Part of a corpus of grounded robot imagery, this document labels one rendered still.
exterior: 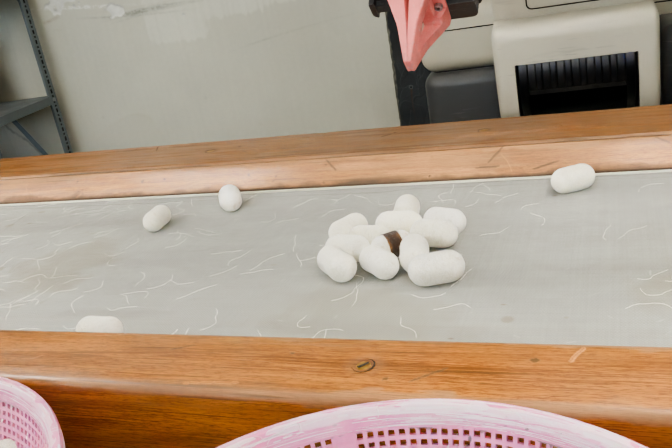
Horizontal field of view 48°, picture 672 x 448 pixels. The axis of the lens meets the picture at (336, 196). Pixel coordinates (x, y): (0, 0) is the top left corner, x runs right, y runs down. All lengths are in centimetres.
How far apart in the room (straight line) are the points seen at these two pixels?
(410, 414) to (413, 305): 15
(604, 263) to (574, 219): 8
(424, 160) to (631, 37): 48
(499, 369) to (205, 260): 31
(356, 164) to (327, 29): 196
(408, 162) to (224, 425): 37
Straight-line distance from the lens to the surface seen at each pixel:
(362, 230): 56
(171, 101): 295
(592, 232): 56
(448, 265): 49
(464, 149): 69
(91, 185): 87
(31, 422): 44
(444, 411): 34
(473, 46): 140
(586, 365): 37
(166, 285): 59
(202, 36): 283
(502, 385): 36
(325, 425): 34
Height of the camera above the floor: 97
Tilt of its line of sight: 19 degrees down
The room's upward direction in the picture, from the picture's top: 10 degrees counter-clockwise
